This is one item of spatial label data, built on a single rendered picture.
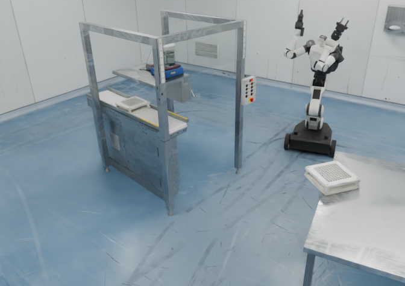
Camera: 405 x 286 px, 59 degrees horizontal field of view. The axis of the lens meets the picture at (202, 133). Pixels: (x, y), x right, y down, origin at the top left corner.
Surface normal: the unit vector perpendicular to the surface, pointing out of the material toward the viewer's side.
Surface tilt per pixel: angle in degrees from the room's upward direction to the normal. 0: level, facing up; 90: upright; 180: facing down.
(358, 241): 0
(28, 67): 90
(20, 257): 0
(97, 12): 90
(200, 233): 0
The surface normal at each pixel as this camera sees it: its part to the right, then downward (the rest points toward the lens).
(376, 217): -0.02, -0.90
